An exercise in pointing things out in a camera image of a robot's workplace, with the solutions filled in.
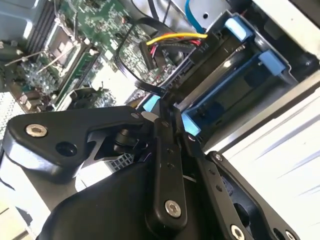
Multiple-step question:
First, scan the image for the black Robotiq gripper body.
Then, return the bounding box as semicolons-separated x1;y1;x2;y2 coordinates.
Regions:
36;160;228;240

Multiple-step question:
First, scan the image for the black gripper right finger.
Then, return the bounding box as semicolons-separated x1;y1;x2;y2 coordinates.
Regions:
172;105;301;240

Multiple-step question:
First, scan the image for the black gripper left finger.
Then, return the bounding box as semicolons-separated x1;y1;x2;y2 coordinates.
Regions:
0;93;189;230

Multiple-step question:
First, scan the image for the black data wire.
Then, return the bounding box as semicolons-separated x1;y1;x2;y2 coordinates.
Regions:
112;17;176;100

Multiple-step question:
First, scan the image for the hard disk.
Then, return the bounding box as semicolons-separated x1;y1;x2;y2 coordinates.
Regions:
143;14;253;118

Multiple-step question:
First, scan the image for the yellow red black power wire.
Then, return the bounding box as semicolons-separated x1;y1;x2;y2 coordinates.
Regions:
138;32;210;71

